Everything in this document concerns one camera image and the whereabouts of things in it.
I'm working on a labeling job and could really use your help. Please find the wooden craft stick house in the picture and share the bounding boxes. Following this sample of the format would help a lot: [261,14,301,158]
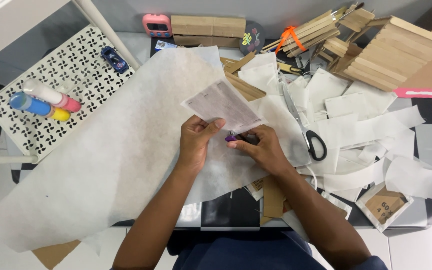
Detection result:
[313,4,432,93]

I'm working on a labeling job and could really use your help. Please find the yellow utility knife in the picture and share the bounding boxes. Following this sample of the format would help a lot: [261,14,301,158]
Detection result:
[277,61,304,76]

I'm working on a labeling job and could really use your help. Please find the black painted round stone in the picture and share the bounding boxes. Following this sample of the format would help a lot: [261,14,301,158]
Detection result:
[239,22,266,56]

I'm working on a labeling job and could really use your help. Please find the pink capped paint tube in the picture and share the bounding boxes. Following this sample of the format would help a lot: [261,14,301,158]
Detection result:
[22,79,82,113]

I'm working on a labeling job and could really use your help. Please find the small printed card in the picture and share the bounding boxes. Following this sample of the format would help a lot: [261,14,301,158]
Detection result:
[154,40,178,51]

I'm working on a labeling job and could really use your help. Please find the flat wooden sticks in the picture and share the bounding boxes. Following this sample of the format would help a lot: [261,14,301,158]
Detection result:
[220,52,267,102]

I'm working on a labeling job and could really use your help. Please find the brown cardboard piece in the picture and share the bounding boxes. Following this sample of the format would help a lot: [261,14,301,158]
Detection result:
[262,175,286,219]

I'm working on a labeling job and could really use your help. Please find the small white fabric pouch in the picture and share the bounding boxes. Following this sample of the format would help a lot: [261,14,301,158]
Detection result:
[181,78,268,135]

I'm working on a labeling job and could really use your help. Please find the pink digital timer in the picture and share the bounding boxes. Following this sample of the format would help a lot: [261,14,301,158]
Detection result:
[142,14,173,38]

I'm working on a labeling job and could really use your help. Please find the brown cardboard in plastic bag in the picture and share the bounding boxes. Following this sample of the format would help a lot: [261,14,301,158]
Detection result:
[355,182,414,233]

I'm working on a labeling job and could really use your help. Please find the person's dark blue clothing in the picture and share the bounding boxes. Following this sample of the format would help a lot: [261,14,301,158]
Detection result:
[166,229,389,270]

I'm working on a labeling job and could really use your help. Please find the large white fabric sheet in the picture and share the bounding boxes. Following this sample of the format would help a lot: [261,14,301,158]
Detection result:
[0,46,311,253]

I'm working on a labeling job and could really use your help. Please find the black handled scissors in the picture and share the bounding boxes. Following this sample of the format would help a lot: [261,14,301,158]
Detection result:
[281,80,328,161]

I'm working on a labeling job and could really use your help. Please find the white perforated metal shelf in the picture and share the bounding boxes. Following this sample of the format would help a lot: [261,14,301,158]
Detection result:
[0,0,142,165]

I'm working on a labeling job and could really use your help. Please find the pile of white fabric pieces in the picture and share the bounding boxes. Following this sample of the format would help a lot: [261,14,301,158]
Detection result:
[238,52,432,203]

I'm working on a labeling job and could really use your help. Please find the bundle of wooden craft sticks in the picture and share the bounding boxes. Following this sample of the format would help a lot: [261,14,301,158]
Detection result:
[261,10,346,58]

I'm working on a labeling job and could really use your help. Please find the person's right hand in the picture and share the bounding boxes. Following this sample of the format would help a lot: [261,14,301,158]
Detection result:
[226,124,289,177]

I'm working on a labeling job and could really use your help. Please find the pink strip label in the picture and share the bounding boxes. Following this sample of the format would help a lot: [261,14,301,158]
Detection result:
[393,88,432,99]

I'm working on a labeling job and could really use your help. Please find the blue yellow paint tube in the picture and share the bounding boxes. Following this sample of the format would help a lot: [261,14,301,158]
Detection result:
[9,92,71,122]

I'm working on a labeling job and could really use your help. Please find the paint brushes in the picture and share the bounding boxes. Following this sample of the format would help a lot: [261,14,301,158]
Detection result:
[332,2,365,20]

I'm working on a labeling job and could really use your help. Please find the person's left hand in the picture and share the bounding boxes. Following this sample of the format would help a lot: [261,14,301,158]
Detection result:
[178,115,226,172]

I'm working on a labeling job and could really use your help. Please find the blue toy car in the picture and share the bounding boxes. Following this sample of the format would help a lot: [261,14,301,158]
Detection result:
[100,46,129,74]

